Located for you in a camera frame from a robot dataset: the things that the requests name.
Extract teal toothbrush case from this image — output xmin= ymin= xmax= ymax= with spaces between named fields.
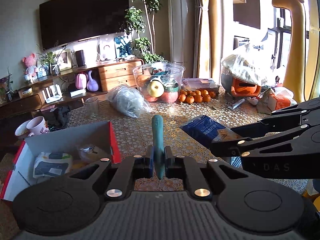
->
xmin=151 ymin=114 xmax=165 ymax=179

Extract blue snack packet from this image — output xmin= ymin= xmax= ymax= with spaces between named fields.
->
xmin=180 ymin=115 xmax=241 ymax=157

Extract white snack bag orange picture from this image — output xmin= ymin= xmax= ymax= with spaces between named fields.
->
xmin=77 ymin=144 xmax=110 ymax=164

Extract white grey wipes pack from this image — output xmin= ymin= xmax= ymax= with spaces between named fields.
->
xmin=33 ymin=152 xmax=73 ymax=179

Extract yellow plush toy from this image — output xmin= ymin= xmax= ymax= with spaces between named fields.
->
xmin=71 ymin=160 xmax=88 ymax=171

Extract yellow giraffe figure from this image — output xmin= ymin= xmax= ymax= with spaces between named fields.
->
xmin=272 ymin=0 xmax=306 ymax=103

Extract pile of oranges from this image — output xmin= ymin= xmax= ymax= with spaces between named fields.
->
xmin=177 ymin=89 xmax=219 ymax=104

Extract red white cardboard box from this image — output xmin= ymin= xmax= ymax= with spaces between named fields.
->
xmin=1 ymin=121 xmax=121 ymax=202

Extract orange grey appliance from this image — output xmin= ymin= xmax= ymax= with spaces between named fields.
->
xmin=221 ymin=73 xmax=261 ymax=98

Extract clear plastic bag grey contents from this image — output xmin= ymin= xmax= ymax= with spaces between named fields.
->
xmin=106 ymin=85 xmax=152 ymax=118

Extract clear glass cup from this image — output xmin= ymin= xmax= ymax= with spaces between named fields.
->
xmin=85 ymin=97 xmax=99 ymax=118

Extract clear fruit bowl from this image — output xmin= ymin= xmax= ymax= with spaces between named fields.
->
xmin=133 ymin=62 xmax=185 ymax=103

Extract black cloth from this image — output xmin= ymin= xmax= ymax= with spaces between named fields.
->
xmin=42 ymin=106 xmax=71 ymax=132

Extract purple vase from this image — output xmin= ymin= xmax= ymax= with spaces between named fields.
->
xmin=87 ymin=70 xmax=99 ymax=92

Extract pink love mug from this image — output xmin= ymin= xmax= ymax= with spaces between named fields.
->
xmin=26 ymin=116 xmax=50 ymax=137

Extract wooden tv cabinet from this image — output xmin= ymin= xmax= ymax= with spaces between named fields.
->
xmin=1 ymin=58 xmax=143 ymax=119

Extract pink case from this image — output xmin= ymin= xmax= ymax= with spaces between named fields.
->
xmin=75 ymin=73 xmax=87 ymax=89

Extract white red-rimmed dotted bowl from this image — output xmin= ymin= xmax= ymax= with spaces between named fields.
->
xmin=15 ymin=120 xmax=30 ymax=140

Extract white router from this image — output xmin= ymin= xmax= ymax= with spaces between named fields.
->
xmin=42 ymin=84 xmax=62 ymax=103

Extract green leafy tree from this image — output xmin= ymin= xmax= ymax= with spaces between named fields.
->
xmin=121 ymin=0 xmax=167 ymax=64

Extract pink plush bear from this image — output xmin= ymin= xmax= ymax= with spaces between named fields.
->
xmin=22 ymin=53 xmax=37 ymax=82

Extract black television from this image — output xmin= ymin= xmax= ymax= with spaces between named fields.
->
xmin=39 ymin=0 xmax=129 ymax=50

